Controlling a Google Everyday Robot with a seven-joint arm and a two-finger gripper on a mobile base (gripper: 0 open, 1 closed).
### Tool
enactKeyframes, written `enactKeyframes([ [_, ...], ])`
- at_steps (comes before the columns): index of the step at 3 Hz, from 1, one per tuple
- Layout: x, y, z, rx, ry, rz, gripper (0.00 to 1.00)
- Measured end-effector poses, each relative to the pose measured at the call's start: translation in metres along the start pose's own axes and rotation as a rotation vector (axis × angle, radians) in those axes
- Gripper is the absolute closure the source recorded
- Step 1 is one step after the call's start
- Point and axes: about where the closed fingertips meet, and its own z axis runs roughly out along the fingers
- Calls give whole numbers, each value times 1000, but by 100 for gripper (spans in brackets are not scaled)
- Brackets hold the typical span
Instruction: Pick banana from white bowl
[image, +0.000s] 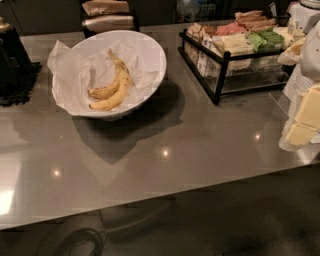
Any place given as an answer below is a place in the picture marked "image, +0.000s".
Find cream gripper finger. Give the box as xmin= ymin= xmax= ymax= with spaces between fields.
xmin=286 ymin=84 xmax=320 ymax=146
xmin=278 ymin=38 xmax=305 ymax=66

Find white bowl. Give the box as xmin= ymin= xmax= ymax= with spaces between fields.
xmin=51 ymin=30 xmax=168 ymax=120

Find left spotted yellow banana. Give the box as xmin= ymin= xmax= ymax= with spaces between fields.
xmin=88 ymin=69 xmax=119 ymax=100

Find green tea packets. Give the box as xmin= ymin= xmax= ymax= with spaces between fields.
xmin=247 ymin=30 xmax=284 ymax=51

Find cream tea packets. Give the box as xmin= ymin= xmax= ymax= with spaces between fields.
xmin=213 ymin=34 xmax=254 ymax=56

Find pink sugar packets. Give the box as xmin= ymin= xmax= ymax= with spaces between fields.
xmin=217 ymin=22 xmax=246 ymax=36

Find brown paper bag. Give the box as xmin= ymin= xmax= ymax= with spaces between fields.
xmin=82 ymin=0 xmax=129 ymax=16

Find white paper liner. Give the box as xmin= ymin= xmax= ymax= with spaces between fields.
xmin=46 ymin=39 xmax=160 ymax=116

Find black mat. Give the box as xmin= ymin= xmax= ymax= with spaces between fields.
xmin=0 ymin=62 xmax=42 ymax=107

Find black wire condiment rack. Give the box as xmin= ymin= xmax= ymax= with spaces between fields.
xmin=178 ymin=29 xmax=289 ymax=105

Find black cable on floor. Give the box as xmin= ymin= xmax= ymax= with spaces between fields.
xmin=53 ymin=227 xmax=108 ymax=256

